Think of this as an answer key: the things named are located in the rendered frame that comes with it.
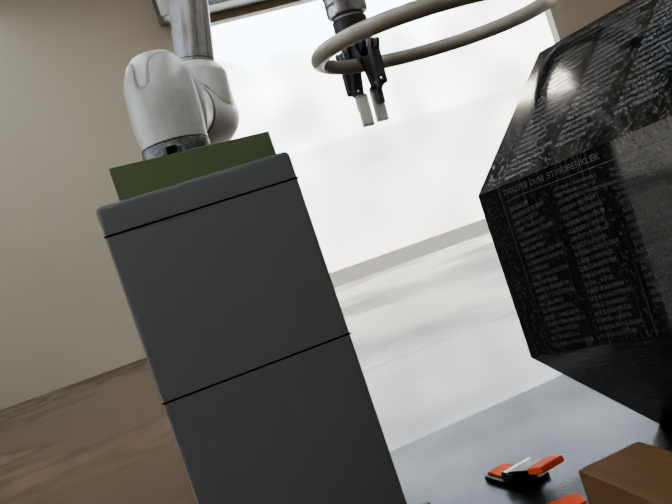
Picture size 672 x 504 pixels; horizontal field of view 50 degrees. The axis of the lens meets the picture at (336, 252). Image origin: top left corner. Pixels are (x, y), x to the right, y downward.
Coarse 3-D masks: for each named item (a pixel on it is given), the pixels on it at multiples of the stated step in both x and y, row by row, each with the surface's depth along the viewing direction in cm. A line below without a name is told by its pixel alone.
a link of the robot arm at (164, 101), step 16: (144, 64) 156; (160, 64) 155; (176, 64) 157; (128, 80) 156; (144, 80) 154; (160, 80) 154; (176, 80) 156; (192, 80) 161; (128, 96) 156; (144, 96) 154; (160, 96) 153; (176, 96) 155; (192, 96) 158; (208, 96) 168; (128, 112) 158; (144, 112) 154; (160, 112) 153; (176, 112) 154; (192, 112) 156; (208, 112) 165; (144, 128) 154; (160, 128) 153; (176, 128) 154; (192, 128) 156; (208, 128) 168; (144, 144) 156
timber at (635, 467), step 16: (624, 448) 114; (640, 448) 112; (656, 448) 110; (592, 464) 112; (608, 464) 110; (624, 464) 108; (640, 464) 107; (656, 464) 105; (592, 480) 109; (608, 480) 105; (624, 480) 103; (640, 480) 102; (656, 480) 100; (592, 496) 110; (608, 496) 106; (624, 496) 101; (640, 496) 98; (656, 496) 96
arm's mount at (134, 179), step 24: (216, 144) 144; (240, 144) 146; (264, 144) 147; (120, 168) 139; (144, 168) 141; (168, 168) 142; (192, 168) 143; (216, 168) 144; (120, 192) 139; (144, 192) 140
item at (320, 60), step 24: (432, 0) 113; (456, 0) 113; (480, 0) 114; (552, 0) 132; (360, 24) 118; (384, 24) 116; (504, 24) 150; (336, 48) 124; (432, 48) 158; (456, 48) 158; (336, 72) 148; (360, 72) 155
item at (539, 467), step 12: (552, 456) 136; (504, 468) 149; (516, 468) 142; (528, 468) 136; (540, 468) 132; (492, 480) 147; (504, 480) 143; (516, 480) 142; (528, 480) 140; (540, 480) 140
